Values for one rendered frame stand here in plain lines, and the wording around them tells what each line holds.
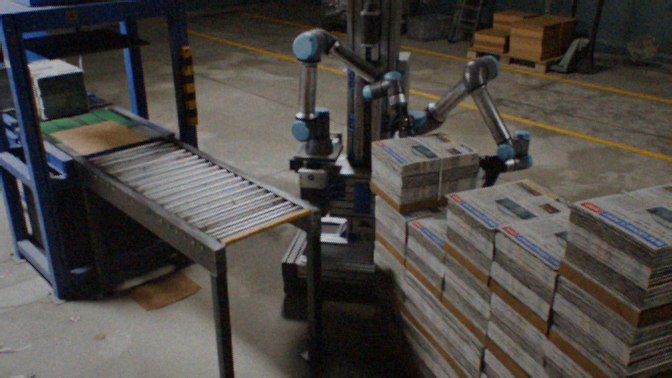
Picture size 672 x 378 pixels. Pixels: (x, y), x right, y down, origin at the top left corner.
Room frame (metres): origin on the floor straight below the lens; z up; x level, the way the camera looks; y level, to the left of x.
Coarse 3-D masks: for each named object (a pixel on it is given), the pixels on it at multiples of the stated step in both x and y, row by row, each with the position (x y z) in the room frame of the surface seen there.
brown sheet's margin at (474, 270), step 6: (444, 240) 2.18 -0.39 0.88; (444, 246) 2.17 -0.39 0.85; (450, 246) 2.14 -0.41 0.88; (450, 252) 2.13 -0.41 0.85; (456, 252) 2.10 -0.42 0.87; (456, 258) 2.10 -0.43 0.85; (462, 258) 2.06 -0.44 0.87; (462, 264) 2.06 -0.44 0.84; (468, 264) 2.02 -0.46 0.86; (468, 270) 2.02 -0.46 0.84; (474, 270) 1.99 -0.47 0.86; (474, 276) 1.99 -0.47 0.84; (480, 276) 1.96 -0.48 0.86; (486, 276) 1.92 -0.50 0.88; (486, 282) 1.92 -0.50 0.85
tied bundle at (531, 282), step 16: (496, 240) 1.90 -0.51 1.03; (512, 240) 1.84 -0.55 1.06; (496, 256) 1.90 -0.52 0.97; (512, 256) 1.82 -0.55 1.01; (528, 256) 1.76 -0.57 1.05; (496, 272) 1.88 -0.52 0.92; (512, 272) 1.82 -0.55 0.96; (528, 272) 1.75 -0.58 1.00; (544, 272) 1.69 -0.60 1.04; (512, 288) 1.80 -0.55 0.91; (528, 288) 1.74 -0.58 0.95; (544, 288) 1.68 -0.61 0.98; (528, 304) 1.73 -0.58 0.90; (544, 304) 1.67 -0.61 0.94; (544, 320) 1.66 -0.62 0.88
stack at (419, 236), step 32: (384, 224) 2.62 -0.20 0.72; (416, 224) 2.41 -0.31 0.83; (384, 256) 2.61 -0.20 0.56; (416, 256) 2.36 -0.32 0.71; (448, 256) 2.15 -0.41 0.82; (416, 288) 2.34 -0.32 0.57; (448, 288) 2.14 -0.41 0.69; (480, 288) 1.96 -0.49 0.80; (384, 320) 2.60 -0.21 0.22; (448, 320) 2.11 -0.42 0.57; (480, 320) 1.94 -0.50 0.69; (512, 320) 1.80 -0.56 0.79; (384, 352) 2.58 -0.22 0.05; (416, 352) 2.32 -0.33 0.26; (448, 352) 2.10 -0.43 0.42; (480, 352) 1.92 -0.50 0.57; (512, 352) 1.77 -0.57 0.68; (544, 352) 1.65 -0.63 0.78
